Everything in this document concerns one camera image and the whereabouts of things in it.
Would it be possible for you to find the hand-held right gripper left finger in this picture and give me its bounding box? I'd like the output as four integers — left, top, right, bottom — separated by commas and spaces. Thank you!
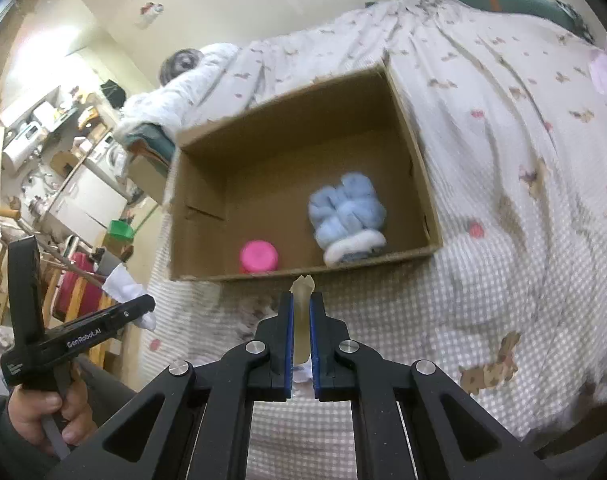
48, 290, 295, 480

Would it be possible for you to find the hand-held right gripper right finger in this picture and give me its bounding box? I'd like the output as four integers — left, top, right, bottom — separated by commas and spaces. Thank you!
308, 292, 560, 480

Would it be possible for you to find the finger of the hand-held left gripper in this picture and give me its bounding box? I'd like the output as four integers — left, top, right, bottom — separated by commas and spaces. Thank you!
114, 295, 156, 327

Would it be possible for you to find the white soft cloth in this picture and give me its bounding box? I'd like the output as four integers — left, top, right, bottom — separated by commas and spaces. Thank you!
102, 263, 157, 332

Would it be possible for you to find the cream soft toy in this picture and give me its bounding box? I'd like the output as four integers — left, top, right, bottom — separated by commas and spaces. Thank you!
289, 274, 317, 367

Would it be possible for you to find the pink round soft toy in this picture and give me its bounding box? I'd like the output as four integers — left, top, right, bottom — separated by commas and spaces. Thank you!
240, 240, 280, 275

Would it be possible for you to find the light blue plush toy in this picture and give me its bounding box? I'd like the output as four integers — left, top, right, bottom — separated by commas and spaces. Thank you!
308, 172, 388, 267

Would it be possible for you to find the brown cardboard box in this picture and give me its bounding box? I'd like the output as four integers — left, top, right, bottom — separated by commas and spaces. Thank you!
166, 62, 443, 282

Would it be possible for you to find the person's left forearm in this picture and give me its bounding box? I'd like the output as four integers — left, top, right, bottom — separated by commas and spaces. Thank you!
0, 394, 51, 480

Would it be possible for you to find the person's left hand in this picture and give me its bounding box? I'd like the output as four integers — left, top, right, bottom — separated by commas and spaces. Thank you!
8, 366, 97, 457

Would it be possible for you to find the red bag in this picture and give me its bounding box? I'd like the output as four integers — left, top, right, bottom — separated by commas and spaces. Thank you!
57, 252, 105, 317

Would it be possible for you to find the wooden chair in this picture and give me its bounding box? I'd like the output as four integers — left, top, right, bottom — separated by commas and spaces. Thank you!
0, 204, 119, 361

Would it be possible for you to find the green plastic basin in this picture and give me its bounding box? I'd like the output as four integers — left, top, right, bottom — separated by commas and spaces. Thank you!
106, 219, 137, 242

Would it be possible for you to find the white cabinet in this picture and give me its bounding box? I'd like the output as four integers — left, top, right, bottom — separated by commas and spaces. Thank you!
46, 164, 130, 244

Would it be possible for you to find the teal folded cloth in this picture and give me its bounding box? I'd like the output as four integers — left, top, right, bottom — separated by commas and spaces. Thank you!
127, 124, 177, 167

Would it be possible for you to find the white kitchen appliance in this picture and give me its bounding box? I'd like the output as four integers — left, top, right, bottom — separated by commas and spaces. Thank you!
2, 119, 50, 172

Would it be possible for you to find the white fluffy blanket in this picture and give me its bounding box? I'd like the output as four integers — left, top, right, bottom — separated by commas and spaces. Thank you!
114, 42, 240, 147

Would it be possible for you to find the grey plush toy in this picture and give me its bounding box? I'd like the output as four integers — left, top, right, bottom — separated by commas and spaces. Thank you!
158, 48, 205, 87

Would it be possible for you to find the bear print bed blanket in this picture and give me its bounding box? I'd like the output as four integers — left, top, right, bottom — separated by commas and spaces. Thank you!
140, 0, 607, 480

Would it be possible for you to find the teal pillow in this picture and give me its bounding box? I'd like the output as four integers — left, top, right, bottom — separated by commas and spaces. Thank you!
442, 0, 577, 28

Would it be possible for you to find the pink cloth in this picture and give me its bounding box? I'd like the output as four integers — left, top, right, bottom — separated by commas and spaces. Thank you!
587, 51, 607, 97

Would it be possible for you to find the wall sticker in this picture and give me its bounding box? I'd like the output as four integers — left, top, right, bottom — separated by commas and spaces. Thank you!
139, 2, 165, 25

